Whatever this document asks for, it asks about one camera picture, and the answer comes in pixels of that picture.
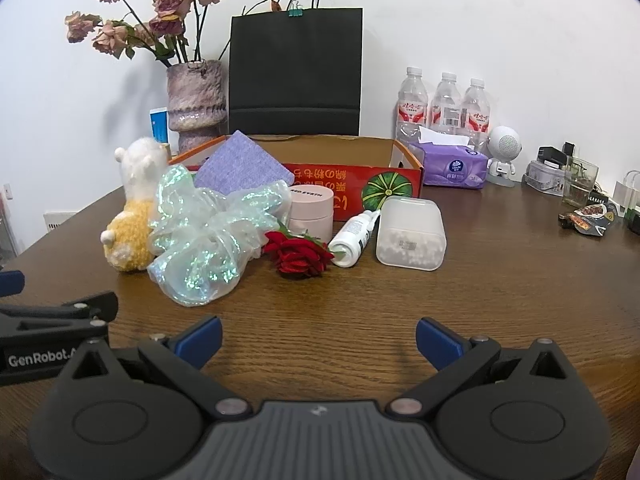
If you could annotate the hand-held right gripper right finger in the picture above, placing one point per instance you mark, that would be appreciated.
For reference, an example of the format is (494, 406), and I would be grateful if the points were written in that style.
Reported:
(437, 342)

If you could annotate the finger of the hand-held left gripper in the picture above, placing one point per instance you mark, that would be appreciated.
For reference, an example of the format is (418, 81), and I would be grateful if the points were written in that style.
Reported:
(75, 307)
(11, 282)

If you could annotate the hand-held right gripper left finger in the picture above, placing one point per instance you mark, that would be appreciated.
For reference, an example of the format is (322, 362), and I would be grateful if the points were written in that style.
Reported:
(200, 340)

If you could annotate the iridescent wrapping film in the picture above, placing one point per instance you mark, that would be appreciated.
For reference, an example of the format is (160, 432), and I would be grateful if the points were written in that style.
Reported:
(200, 245)

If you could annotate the white and yellow plush toy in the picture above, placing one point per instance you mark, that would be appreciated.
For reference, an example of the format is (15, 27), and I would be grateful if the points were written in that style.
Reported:
(130, 230)

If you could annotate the translucent plastic swab box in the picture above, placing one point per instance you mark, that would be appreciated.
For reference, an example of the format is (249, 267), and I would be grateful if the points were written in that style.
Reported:
(410, 235)

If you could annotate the red rose hair clip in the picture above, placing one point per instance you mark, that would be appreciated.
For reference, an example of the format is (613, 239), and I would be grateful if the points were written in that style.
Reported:
(300, 257)

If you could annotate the small white bottle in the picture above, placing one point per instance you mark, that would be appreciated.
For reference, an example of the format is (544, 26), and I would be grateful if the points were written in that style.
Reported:
(350, 240)

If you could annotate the pink round jar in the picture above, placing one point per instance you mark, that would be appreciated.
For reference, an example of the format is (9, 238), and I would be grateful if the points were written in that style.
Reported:
(312, 210)

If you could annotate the purple woven cloth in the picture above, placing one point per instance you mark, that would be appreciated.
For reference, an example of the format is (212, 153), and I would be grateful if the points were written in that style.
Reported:
(240, 165)

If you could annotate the orange cardboard box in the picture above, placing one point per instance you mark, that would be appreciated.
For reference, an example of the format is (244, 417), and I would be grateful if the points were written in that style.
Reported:
(330, 147)

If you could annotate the purple tissue pack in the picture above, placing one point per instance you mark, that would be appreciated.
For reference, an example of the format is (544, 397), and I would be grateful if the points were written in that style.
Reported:
(450, 167)

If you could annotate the clear plastic organizer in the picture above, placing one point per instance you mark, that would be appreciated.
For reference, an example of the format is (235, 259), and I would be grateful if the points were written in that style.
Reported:
(542, 177)

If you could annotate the dark snack packet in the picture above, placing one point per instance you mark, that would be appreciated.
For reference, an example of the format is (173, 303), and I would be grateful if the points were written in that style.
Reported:
(592, 220)

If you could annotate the white robot speaker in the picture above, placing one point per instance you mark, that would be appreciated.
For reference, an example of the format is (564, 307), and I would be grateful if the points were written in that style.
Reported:
(505, 147)

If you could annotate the clear glass cup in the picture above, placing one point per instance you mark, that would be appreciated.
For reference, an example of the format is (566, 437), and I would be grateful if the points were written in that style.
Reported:
(580, 182)

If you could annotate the black power adapter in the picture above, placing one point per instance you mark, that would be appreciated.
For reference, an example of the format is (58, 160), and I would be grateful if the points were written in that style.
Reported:
(550, 155)

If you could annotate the clear water bottle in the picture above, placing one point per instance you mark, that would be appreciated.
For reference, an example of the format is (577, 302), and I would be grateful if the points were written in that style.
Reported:
(412, 105)
(445, 107)
(476, 110)

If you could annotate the white charger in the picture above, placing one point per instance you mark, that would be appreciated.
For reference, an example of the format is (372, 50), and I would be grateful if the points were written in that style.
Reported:
(627, 195)

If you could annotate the black paper bag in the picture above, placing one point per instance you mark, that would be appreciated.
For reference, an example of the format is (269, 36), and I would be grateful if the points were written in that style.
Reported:
(295, 70)

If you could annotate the dried pink roses bouquet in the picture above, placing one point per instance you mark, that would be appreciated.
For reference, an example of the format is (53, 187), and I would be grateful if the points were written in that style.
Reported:
(167, 2)

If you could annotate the small orange tag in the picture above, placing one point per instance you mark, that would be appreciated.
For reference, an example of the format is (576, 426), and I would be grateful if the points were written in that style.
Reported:
(275, 6)

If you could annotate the green binder clip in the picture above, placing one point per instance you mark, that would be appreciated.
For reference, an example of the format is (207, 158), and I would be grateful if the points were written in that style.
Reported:
(296, 10)

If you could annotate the white wall vent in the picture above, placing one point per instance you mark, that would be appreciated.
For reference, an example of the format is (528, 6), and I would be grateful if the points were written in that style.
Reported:
(57, 221)

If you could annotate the white wall outlet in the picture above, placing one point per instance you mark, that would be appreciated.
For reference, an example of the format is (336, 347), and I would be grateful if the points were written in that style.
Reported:
(7, 190)

